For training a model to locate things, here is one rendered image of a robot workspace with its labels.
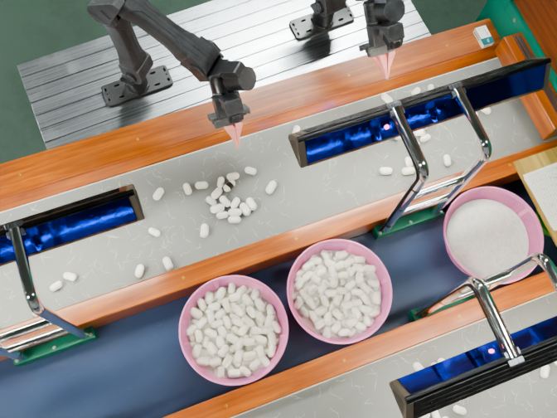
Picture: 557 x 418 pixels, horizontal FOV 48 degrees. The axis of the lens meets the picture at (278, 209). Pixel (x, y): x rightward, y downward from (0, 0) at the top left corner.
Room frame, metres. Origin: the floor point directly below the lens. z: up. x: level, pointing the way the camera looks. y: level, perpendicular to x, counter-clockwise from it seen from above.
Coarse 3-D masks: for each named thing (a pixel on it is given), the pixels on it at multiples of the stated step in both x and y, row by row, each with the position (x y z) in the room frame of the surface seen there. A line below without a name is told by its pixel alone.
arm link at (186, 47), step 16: (112, 0) 0.82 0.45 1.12; (128, 0) 0.84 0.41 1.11; (144, 0) 0.85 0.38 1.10; (96, 16) 0.82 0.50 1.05; (112, 16) 0.81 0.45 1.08; (128, 16) 0.81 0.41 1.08; (144, 16) 0.82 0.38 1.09; (160, 16) 0.83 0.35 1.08; (160, 32) 0.80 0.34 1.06; (176, 32) 0.81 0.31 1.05; (176, 48) 0.78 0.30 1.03; (192, 48) 0.79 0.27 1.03; (208, 48) 0.81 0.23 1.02; (192, 64) 0.77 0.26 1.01; (208, 64) 0.78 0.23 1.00
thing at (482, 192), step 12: (468, 192) 0.68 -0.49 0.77; (480, 192) 0.69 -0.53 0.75; (492, 192) 0.70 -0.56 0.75; (504, 192) 0.70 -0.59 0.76; (456, 204) 0.64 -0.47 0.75; (504, 204) 0.68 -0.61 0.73; (516, 204) 0.68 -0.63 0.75; (528, 216) 0.65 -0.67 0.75; (444, 228) 0.56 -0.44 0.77; (528, 228) 0.62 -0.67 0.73; (540, 228) 0.61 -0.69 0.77; (444, 240) 0.53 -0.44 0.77; (540, 240) 0.58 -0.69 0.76; (528, 252) 0.55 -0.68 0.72; (540, 252) 0.54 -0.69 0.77; (456, 264) 0.49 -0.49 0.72; (516, 276) 0.47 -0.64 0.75
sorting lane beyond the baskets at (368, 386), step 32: (480, 320) 0.35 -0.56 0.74; (512, 320) 0.36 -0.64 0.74; (416, 352) 0.24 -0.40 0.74; (448, 352) 0.25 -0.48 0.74; (320, 384) 0.12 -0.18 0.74; (352, 384) 0.13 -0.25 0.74; (384, 384) 0.15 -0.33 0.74; (512, 384) 0.20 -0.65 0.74; (544, 384) 0.22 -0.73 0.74; (256, 416) 0.02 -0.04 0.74; (288, 416) 0.03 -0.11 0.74; (320, 416) 0.05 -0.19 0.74; (352, 416) 0.06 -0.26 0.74; (384, 416) 0.07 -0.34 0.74; (448, 416) 0.10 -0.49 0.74; (480, 416) 0.11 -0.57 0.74; (512, 416) 0.13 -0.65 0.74; (544, 416) 0.14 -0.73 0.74
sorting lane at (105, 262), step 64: (448, 128) 0.87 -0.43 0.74; (512, 128) 0.91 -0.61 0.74; (64, 192) 0.48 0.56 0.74; (192, 192) 0.54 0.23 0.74; (256, 192) 0.58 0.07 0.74; (320, 192) 0.61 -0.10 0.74; (384, 192) 0.64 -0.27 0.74; (64, 256) 0.31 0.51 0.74; (128, 256) 0.34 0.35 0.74; (192, 256) 0.37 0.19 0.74; (0, 320) 0.13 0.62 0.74
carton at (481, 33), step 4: (476, 28) 1.19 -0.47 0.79; (480, 28) 1.19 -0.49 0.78; (484, 28) 1.19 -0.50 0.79; (476, 32) 1.18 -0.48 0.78; (480, 32) 1.18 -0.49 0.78; (484, 32) 1.18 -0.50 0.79; (488, 32) 1.18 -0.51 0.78; (476, 36) 1.17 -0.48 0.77; (480, 36) 1.16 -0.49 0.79; (484, 36) 1.16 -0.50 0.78; (488, 36) 1.17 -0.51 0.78; (480, 40) 1.15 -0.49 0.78; (484, 40) 1.15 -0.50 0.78; (488, 40) 1.15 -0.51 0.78; (492, 40) 1.16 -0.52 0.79; (480, 44) 1.15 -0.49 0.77; (484, 44) 1.14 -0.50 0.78; (488, 44) 1.14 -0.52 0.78
